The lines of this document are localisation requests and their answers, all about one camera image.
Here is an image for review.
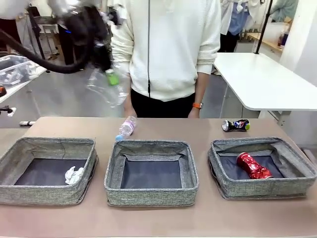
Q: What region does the crushed red can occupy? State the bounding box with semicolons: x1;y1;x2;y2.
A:
236;152;273;179

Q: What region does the person's right hand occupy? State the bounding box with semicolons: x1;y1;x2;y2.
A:
123;94;137;118

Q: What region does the person in teal top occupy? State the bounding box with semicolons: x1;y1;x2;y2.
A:
269;0;299;23

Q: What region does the translucent storage box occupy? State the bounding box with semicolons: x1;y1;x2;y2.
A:
262;21;291;47

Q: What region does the person's left forearm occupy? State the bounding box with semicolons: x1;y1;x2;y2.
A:
194;71;213;105

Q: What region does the large white table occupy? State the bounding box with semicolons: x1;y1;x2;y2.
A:
213;52;317;124

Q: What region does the white paper ball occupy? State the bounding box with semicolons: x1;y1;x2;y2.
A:
64;166;84;185

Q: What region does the black stand pole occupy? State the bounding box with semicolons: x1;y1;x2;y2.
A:
27;7;47;60
255;0;273;55

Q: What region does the person blue shirt white jacket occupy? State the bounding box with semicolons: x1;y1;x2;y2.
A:
220;0;261;53

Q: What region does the black plug with cable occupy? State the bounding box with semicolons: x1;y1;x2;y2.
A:
0;105;17;117

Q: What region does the grey fabric basket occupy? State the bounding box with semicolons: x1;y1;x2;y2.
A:
104;140;200;207
208;137;317;200
0;137;99;206

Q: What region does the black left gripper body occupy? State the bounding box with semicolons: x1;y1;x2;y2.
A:
64;5;112;71

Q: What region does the clear plastic storage bin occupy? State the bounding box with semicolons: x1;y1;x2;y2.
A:
0;55;35;86

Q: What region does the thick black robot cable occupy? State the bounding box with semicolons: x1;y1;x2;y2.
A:
0;28;94;74

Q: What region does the wooden top desk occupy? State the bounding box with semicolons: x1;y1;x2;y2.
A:
247;32;284;53

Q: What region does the clear plastic bottle blue cap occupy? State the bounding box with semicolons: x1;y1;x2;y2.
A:
115;115;138;141

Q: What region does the crushed dark blue can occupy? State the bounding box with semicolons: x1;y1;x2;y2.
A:
222;119;250;132

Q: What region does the person's left hand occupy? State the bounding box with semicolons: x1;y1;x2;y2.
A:
187;108;201;119

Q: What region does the person in white sweater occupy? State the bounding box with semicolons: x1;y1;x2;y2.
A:
110;0;222;119

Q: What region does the clear plastic cup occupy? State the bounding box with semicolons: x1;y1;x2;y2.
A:
85;65;131;110

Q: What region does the thin black cord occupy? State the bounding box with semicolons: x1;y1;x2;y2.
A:
147;0;152;98

